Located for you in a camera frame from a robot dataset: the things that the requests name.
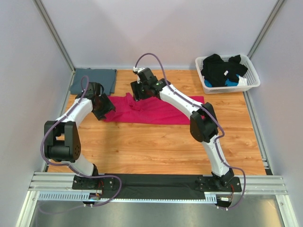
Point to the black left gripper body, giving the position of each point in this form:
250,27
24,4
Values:
105,106

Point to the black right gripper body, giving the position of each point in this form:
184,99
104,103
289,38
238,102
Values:
140,90

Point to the pink t shirt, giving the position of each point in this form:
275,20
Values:
148,111

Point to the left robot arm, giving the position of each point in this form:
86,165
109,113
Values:
61,142

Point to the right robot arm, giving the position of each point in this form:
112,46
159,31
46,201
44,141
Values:
203,121

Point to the folded grey-blue t shirt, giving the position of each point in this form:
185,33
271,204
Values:
105,77

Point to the black t shirt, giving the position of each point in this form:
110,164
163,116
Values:
217,71

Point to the blue t shirt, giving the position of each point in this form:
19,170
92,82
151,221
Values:
228,83

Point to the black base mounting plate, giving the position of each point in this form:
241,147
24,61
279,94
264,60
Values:
173,186

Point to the white cloth in basket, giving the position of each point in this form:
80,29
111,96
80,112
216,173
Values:
242,81

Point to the white plastic laundry basket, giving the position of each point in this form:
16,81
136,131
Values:
251,77

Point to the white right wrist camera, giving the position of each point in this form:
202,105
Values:
137,70

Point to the aluminium frame rail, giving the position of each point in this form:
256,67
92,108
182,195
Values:
255,184

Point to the left aluminium corner post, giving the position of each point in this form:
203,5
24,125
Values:
46,18

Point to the aluminium corner post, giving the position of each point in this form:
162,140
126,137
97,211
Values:
266,27
46,18

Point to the white slotted cable duct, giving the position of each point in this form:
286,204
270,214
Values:
90,197

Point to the right aluminium corner post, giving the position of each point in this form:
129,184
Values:
266,27

